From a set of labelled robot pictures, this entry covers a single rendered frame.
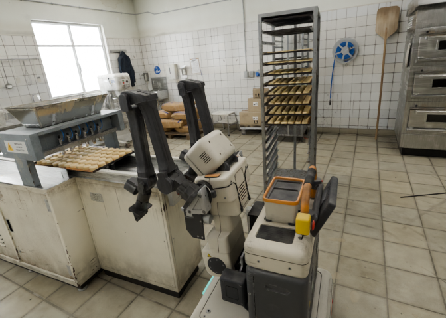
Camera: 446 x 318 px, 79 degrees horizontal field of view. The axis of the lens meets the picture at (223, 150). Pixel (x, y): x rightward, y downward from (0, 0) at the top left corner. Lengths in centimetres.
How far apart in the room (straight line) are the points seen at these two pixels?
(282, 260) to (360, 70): 447
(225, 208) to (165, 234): 54
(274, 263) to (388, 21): 456
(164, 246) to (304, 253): 96
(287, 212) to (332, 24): 443
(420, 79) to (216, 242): 351
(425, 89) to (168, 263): 367
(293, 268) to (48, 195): 146
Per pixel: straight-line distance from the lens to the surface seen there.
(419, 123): 438
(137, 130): 117
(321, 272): 179
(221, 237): 137
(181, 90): 148
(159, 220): 167
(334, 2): 533
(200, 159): 120
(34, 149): 187
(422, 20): 428
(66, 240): 210
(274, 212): 118
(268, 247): 109
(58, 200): 199
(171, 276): 191
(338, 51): 514
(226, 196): 118
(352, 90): 530
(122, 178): 172
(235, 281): 137
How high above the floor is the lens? 149
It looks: 19 degrees down
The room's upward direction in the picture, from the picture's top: 5 degrees counter-clockwise
